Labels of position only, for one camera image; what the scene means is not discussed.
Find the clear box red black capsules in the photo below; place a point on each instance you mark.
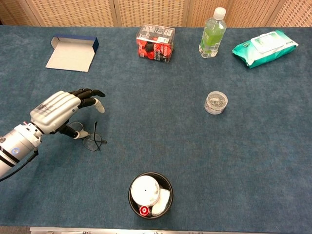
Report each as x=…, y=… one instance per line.
x=156, y=48

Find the round white lidded container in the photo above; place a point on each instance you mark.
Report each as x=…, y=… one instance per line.
x=145, y=190

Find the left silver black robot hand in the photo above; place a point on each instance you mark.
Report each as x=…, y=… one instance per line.
x=53, y=109

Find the wire-frame eyeglasses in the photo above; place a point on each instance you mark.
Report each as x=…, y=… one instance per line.
x=92, y=144

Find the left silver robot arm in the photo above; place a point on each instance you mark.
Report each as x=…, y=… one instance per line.
x=14, y=143

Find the white crumpled cloth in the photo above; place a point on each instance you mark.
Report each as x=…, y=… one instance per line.
x=162, y=200

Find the woven wicker folding screen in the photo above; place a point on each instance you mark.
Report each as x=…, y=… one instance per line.
x=146, y=12

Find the red capped small tube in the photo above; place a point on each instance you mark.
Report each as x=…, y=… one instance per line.
x=144, y=210

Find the clear bottle green label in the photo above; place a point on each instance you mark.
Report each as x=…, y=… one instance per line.
x=212, y=34

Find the black round cup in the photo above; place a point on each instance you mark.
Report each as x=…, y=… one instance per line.
x=165, y=179

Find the aluminium table edge rail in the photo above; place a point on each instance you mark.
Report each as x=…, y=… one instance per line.
x=73, y=230

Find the open blue white cardboard box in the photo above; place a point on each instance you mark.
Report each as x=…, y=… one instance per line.
x=70, y=56

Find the clear jar of paper clips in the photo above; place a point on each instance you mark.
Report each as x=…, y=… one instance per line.
x=215, y=102

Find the green wet wipes pack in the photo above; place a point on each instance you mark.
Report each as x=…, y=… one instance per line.
x=263, y=48

